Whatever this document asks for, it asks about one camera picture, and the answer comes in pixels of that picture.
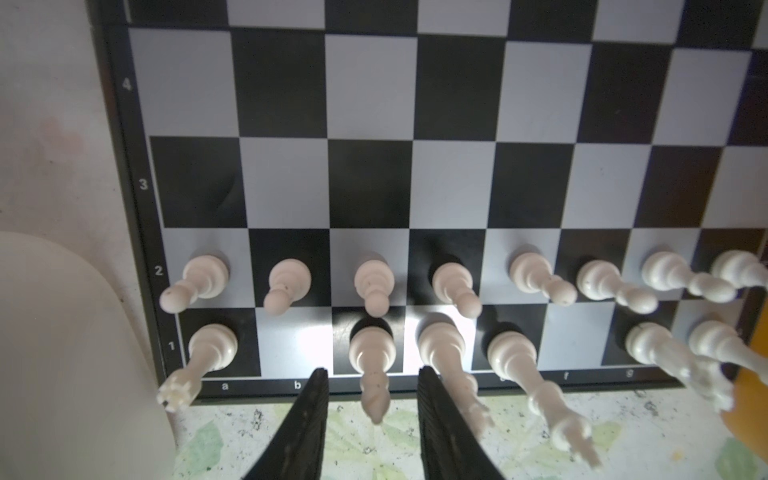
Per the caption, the white pawn a2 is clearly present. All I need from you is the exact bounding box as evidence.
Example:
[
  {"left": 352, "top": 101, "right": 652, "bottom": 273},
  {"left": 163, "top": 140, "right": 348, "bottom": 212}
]
[{"left": 159, "top": 255, "right": 229, "bottom": 314}]

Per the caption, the white pawn h2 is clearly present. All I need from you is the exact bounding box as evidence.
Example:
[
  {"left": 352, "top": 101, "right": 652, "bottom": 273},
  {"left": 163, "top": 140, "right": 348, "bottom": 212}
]
[{"left": 710, "top": 250, "right": 768, "bottom": 289}]

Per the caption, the white pawn f2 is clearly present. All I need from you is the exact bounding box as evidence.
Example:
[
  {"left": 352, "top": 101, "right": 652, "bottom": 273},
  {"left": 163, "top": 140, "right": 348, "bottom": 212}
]
[{"left": 577, "top": 260, "right": 659, "bottom": 314}]

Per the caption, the white pawn g2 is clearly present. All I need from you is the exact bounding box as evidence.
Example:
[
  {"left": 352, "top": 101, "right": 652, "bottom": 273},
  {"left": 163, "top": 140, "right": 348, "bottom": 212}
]
[{"left": 641, "top": 251, "right": 737, "bottom": 303}]

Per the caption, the white rook h1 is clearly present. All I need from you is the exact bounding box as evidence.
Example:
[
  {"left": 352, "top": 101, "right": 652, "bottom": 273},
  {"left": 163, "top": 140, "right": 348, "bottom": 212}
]
[{"left": 688, "top": 320, "right": 767, "bottom": 384}]

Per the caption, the white pawn e2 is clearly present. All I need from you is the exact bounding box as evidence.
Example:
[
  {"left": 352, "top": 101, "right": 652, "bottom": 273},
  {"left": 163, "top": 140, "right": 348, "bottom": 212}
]
[{"left": 509, "top": 252, "right": 578, "bottom": 306}]

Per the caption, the white bishop c1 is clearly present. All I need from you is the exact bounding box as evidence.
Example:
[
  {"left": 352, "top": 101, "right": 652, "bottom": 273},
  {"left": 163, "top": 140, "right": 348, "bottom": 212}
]
[{"left": 348, "top": 326, "right": 396, "bottom": 425}]

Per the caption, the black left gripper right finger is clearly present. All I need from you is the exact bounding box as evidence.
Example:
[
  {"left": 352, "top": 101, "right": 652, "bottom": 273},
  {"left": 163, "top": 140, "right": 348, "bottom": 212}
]
[{"left": 417, "top": 366, "right": 504, "bottom": 480}]

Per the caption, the yellow rectangular tray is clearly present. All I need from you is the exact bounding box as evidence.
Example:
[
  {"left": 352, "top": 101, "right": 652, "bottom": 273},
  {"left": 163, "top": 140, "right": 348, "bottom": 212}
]
[{"left": 719, "top": 299, "right": 768, "bottom": 463}]

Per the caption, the white pawn b2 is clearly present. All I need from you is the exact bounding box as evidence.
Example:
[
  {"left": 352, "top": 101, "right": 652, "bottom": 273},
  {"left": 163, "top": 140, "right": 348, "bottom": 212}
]
[{"left": 263, "top": 258, "right": 312, "bottom": 316}]

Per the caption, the white knight g1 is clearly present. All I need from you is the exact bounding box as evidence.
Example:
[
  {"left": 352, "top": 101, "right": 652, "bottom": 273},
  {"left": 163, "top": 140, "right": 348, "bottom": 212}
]
[{"left": 625, "top": 322, "right": 734, "bottom": 411}]

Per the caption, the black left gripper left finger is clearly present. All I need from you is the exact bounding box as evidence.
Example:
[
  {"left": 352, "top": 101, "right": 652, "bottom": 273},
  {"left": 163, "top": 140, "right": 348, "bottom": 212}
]
[{"left": 243, "top": 368, "right": 329, "bottom": 479}]

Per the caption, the white queen d1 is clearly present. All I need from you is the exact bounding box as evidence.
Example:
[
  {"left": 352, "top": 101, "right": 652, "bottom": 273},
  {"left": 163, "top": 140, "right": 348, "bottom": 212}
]
[{"left": 418, "top": 322, "right": 494, "bottom": 439}]

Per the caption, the white pawn c2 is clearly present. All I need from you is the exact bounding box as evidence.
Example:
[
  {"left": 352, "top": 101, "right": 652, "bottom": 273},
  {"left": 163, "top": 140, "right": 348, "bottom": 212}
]
[{"left": 354, "top": 259, "right": 395, "bottom": 318}]

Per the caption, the white rectangular tray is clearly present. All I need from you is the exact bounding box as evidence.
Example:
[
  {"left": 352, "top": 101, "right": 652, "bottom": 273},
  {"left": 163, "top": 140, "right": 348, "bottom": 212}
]
[{"left": 1, "top": 232, "right": 175, "bottom": 479}]

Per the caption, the white king e1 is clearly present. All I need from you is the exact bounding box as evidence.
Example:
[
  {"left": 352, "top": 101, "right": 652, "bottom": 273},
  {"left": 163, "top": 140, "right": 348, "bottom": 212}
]
[{"left": 487, "top": 331, "right": 602, "bottom": 470}]

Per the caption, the white pawn d2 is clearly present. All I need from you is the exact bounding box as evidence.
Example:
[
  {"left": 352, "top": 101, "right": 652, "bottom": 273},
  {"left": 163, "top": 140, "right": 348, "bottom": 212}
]
[{"left": 432, "top": 262, "right": 483, "bottom": 319}]

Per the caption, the black white chess board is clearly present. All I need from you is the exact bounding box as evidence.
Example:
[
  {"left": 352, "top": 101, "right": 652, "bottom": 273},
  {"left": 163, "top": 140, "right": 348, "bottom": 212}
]
[{"left": 87, "top": 1, "right": 767, "bottom": 404}]

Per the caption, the white rook a1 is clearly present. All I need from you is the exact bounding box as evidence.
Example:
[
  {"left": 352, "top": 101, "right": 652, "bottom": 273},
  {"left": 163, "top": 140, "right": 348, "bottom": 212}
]
[{"left": 156, "top": 324, "right": 238, "bottom": 413}]

